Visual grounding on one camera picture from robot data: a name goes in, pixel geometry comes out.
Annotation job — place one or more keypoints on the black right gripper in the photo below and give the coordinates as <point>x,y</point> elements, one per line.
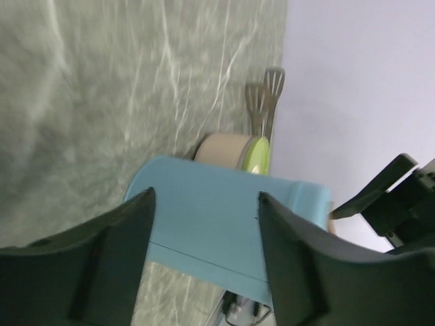
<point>398,203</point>

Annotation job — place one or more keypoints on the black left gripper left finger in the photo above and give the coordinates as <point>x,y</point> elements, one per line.
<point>87,275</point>

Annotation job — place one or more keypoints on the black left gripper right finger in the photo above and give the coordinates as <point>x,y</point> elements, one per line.
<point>317,278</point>

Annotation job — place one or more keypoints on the tall blue lunch container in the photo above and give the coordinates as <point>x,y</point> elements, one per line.
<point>206,222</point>

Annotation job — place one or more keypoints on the green round lid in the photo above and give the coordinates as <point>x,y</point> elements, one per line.
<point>255,157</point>

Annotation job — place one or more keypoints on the steel food tongs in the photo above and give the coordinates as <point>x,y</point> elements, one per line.
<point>261,100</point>

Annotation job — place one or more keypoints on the beige steel bowl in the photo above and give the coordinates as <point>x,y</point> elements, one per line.
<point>223,149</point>

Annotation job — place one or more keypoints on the aluminium mounting rail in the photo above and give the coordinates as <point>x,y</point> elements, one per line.
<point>222,308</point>

